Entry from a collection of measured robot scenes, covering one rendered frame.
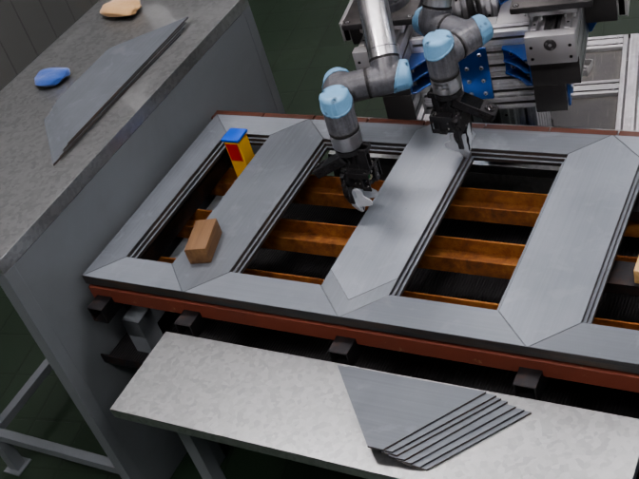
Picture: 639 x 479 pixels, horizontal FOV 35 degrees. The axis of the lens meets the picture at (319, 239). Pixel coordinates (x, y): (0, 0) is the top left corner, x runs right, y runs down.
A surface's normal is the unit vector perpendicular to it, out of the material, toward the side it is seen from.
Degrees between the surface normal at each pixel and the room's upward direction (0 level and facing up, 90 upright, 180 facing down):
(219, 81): 90
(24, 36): 90
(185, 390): 0
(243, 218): 0
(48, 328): 90
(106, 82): 0
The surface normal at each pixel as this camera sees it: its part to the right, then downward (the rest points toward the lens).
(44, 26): 0.93, -0.02
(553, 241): -0.26, -0.74
